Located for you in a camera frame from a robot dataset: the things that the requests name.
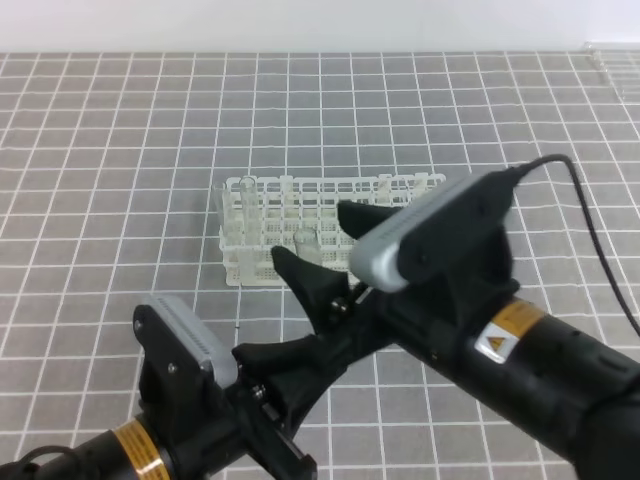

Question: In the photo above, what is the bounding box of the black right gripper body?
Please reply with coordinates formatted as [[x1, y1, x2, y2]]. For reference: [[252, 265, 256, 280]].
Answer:
[[369, 224, 519, 370]]

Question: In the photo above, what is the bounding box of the black right camera cable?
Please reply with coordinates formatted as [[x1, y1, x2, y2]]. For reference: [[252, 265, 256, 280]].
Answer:
[[504, 154, 640, 336]]

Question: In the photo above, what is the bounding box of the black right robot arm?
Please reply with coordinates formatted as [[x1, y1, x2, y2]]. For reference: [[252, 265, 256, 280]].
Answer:
[[338, 201, 639, 479]]

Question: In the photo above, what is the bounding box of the white plastic test tube rack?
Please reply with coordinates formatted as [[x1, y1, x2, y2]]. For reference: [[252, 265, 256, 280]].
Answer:
[[219, 173, 446, 287]]

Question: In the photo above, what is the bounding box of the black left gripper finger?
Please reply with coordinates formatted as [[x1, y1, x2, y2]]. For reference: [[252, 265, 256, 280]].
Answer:
[[232, 335, 320, 373], [271, 246, 350, 335]]

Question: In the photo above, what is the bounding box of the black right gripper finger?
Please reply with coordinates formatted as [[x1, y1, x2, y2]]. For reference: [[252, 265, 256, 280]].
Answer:
[[337, 200, 402, 240]]

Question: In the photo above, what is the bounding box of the clear test tube far left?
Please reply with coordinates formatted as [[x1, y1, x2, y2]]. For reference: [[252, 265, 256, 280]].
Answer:
[[212, 181, 229, 232]]

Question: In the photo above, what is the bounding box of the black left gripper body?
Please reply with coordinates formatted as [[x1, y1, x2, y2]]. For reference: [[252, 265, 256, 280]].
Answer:
[[139, 325, 375, 479]]

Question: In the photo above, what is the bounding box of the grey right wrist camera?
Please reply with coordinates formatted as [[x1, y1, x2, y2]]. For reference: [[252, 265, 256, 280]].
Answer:
[[349, 169, 517, 293]]

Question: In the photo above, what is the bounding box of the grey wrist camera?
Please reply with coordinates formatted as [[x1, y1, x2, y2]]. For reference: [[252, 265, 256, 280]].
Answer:
[[133, 295, 238, 388], [349, 169, 517, 293]]

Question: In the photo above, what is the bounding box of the clear acrylic rack at edge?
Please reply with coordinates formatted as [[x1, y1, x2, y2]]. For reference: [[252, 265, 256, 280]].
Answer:
[[585, 41, 640, 103]]

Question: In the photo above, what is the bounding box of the clear glass test tube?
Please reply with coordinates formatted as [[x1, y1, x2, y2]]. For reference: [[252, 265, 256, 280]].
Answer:
[[293, 227, 322, 266]]

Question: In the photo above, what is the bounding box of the clear test tube in rack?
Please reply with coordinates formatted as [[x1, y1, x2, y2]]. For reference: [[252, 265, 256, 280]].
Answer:
[[239, 176, 260, 246]]

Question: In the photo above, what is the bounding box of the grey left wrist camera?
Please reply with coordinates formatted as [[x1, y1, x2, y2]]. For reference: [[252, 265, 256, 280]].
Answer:
[[133, 295, 238, 388]]

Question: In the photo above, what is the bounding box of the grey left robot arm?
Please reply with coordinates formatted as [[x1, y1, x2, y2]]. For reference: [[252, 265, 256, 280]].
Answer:
[[1, 247, 374, 479]]

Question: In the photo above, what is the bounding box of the grey checkered tablecloth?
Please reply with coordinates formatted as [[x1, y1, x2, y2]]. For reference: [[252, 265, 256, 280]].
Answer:
[[1, 47, 639, 479]]

